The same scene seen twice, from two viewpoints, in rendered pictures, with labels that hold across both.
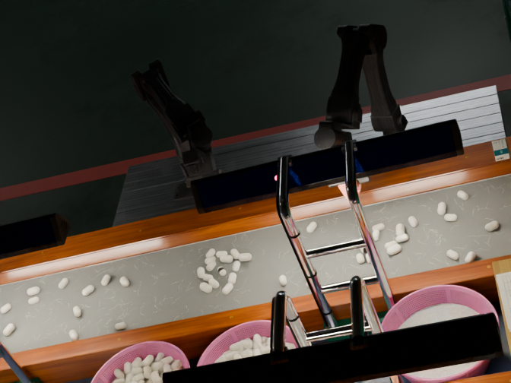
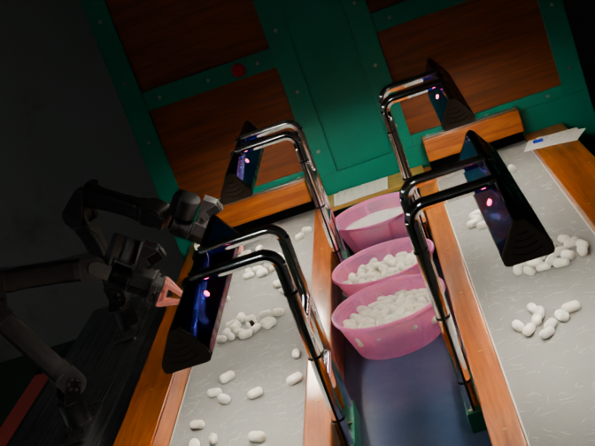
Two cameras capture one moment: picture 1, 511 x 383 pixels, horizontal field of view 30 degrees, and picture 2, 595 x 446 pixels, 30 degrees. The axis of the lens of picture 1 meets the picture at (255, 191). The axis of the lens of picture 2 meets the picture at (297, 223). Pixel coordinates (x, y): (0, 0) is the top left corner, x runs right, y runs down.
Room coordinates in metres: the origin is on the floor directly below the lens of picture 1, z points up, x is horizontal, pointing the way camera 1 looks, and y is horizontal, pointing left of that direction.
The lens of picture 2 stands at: (2.16, 2.72, 1.66)
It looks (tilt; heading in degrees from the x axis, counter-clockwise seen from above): 16 degrees down; 260
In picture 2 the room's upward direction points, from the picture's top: 20 degrees counter-clockwise
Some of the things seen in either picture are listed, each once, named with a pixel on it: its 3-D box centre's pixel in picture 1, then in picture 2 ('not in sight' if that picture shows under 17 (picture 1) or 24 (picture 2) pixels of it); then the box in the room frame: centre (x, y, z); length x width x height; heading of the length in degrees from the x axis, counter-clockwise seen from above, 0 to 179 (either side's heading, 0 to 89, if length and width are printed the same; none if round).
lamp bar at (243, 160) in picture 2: (322, 163); (242, 157); (1.71, -0.17, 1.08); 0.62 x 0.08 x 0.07; 72
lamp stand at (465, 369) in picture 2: not in sight; (481, 288); (1.55, 0.91, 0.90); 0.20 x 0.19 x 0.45; 72
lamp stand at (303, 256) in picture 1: (342, 242); (292, 208); (1.63, -0.14, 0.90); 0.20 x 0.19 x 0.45; 72
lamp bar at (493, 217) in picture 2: not in sight; (495, 185); (1.47, 0.93, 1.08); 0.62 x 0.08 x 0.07; 72
